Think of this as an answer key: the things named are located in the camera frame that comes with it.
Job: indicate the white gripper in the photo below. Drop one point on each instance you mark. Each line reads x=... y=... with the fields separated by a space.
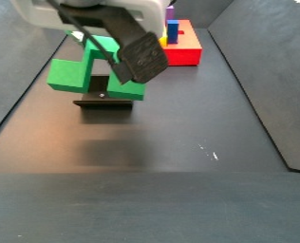
x=148 y=12

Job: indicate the green U-shaped block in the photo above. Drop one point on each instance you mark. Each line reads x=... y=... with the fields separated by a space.
x=70 y=76

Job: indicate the black angle fixture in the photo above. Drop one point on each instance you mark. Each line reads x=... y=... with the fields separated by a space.
x=97 y=98

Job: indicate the red base board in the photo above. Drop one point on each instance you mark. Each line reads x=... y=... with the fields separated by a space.
x=185 y=53

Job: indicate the yellow long block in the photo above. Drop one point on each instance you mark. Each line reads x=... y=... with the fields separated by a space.
x=164 y=38

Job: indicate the purple block right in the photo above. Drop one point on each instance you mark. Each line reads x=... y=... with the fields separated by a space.
x=169 y=14

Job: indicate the blue block right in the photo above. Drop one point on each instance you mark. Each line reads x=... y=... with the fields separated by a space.
x=172 y=29

